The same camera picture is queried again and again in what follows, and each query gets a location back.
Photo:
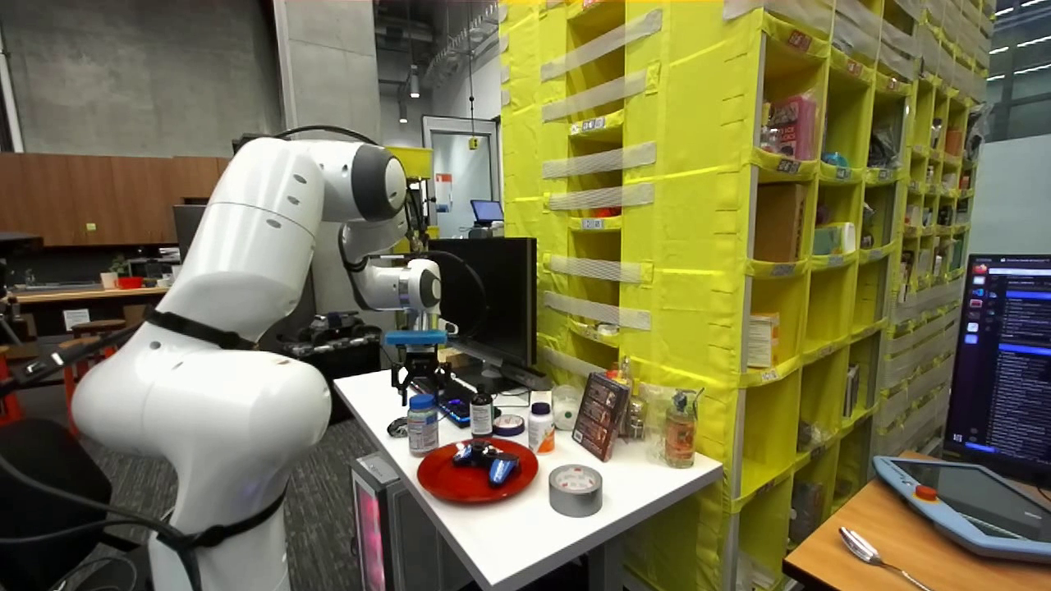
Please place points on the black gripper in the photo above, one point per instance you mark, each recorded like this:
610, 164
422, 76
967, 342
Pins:
422, 362

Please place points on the clear container with blue lid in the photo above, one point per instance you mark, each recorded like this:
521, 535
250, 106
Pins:
422, 427

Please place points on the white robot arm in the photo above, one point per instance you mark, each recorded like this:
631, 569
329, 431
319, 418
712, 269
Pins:
219, 415

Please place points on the orange red plate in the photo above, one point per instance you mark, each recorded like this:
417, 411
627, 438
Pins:
462, 480

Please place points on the black backlit keyboard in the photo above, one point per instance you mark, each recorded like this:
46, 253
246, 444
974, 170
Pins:
455, 403

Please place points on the brown bottle white label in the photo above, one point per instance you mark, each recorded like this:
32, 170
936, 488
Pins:
481, 422

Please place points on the black white toy game controller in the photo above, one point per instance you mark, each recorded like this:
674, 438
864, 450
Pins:
470, 450

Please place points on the small blue tube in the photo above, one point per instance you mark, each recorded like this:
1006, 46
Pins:
504, 470

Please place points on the black computer monitor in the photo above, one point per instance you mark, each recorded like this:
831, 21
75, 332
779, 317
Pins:
498, 297

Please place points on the white bottle purple cap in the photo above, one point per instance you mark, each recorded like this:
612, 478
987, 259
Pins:
541, 427

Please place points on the white carton box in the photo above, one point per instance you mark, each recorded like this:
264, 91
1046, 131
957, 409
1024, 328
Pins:
565, 411

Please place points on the computer case pink light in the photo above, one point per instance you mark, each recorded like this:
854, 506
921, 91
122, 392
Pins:
379, 535

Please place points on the small blue screen tablet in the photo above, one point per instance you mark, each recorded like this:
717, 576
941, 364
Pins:
487, 212

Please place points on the clear bottle orange cap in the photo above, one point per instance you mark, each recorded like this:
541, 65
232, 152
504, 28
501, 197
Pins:
636, 415

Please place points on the yellow shelf unit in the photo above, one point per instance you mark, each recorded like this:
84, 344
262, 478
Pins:
679, 217

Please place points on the brown cardboard box in shelf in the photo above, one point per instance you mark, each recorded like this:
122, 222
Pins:
779, 217

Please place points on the teal white box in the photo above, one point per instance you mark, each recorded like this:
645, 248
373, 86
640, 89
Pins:
839, 236

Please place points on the wooden desk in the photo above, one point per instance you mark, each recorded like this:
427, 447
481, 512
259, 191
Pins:
831, 569

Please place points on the pink package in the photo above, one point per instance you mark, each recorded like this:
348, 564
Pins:
796, 121

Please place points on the metal spoon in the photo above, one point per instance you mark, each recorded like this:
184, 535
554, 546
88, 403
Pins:
858, 542

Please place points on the light blue teach pendant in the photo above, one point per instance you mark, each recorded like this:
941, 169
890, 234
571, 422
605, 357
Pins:
964, 502

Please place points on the screen with text windows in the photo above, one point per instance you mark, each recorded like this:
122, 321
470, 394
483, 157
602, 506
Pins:
1006, 362

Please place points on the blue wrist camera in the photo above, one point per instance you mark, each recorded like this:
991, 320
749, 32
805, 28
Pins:
415, 338

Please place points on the dark picture frame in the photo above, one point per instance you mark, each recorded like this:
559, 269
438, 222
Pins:
599, 415

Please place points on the grey duct tape roll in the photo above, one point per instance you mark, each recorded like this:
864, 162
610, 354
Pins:
575, 496

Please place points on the brown wooden wall cabinet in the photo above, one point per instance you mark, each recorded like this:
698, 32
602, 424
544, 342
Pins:
68, 197

